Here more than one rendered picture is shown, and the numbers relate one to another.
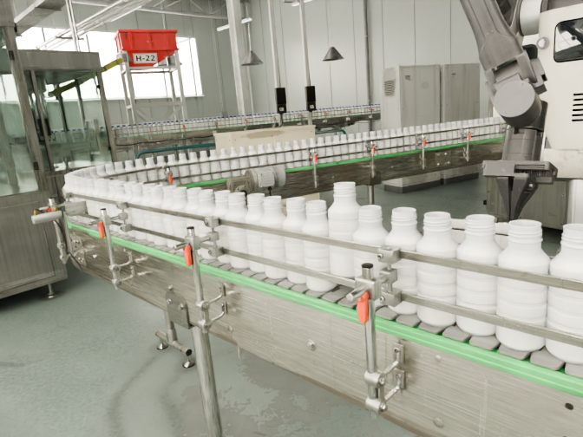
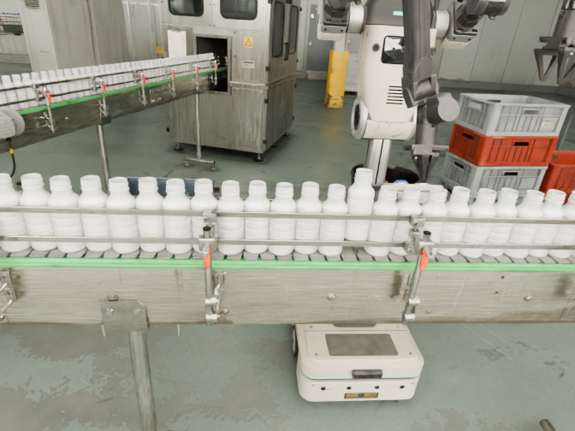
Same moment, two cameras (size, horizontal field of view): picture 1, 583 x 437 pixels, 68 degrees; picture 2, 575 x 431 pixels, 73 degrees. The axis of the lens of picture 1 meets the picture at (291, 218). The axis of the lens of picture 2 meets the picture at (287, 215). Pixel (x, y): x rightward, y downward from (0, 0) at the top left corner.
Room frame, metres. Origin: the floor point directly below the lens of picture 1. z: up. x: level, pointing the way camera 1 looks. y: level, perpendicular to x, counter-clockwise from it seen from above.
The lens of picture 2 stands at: (0.36, 0.64, 1.47)
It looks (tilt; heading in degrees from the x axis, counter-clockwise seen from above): 26 degrees down; 308
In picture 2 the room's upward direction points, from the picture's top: 4 degrees clockwise
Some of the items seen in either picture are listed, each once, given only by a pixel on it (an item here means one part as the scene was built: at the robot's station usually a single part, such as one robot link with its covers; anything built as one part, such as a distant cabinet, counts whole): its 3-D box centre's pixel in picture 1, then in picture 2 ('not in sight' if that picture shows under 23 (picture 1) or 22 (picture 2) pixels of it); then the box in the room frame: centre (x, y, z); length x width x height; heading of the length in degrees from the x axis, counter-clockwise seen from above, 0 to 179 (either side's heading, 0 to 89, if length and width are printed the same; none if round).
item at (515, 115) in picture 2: not in sight; (508, 114); (0.95, -2.61, 1.00); 0.61 x 0.41 x 0.22; 52
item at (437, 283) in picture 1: (437, 268); (430, 221); (0.61, -0.21, 1.08); 0.06 x 0.06 x 0.17
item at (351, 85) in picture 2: not in sight; (356, 73); (5.77, -8.60, 0.50); 1.24 x 1.03 x 1.00; 47
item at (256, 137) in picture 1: (268, 177); not in sight; (5.41, 0.24, 0.59); 1.10 x 0.62 x 1.18; 117
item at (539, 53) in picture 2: not in sight; (552, 61); (0.52, -0.54, 1.44); 0.07 x 0.07 x 0.09; 45
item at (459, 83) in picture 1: (451, 123); (101, 47); (7.37, -2.80, 0.96); 0.82 x 0.50 x 1.91; 117
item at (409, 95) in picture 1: (409, 128); (62, 49); (6.97, -1.99, 0.96); 0.82 x 0.50 x 1.91; 117
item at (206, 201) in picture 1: (210, 224); (177, 216); (1.02, 0.20, 1.08); 0.06 x 0.06 x 0.17
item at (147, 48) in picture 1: (158, 121); not in sight; (7.60, 2.11, 1.40); 0.92 x 0.72 x 2.80; 117
